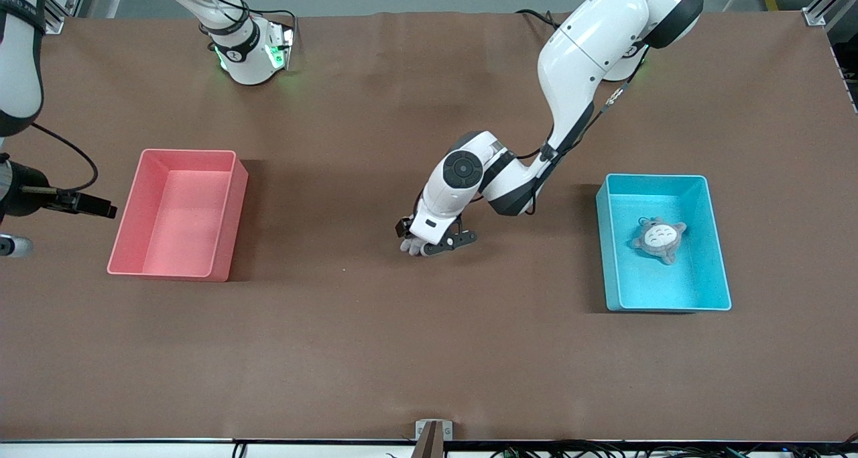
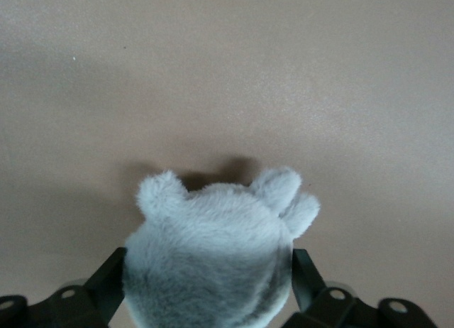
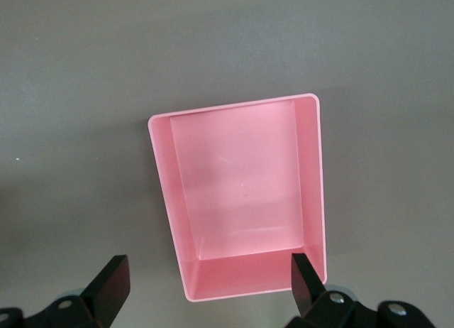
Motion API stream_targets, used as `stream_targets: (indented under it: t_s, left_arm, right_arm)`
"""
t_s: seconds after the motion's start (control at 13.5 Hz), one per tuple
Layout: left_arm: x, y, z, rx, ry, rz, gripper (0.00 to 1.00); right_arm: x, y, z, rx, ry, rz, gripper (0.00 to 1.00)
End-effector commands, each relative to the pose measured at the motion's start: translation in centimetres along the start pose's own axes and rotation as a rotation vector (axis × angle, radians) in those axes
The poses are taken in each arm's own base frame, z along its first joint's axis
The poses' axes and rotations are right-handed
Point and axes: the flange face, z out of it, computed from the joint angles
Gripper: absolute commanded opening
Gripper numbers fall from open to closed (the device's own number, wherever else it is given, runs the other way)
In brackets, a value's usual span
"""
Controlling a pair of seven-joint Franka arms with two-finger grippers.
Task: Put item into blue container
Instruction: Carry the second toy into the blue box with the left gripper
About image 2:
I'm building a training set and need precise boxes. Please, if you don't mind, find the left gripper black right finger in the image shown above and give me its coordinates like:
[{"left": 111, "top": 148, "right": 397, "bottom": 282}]
[{"left": 283, "top": 248, "right": 436, "bottom": 328}]

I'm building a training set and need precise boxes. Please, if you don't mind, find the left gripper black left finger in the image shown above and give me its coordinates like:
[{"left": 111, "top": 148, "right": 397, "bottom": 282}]
[{"left": 0, "top": 247, "right": 128, "bottom": 328}]

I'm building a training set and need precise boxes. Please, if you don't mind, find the plain grey plush toy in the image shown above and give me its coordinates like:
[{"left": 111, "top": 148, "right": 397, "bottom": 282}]
[{"left": 122, "top": 165, "right": 322, "bottom": 328}]

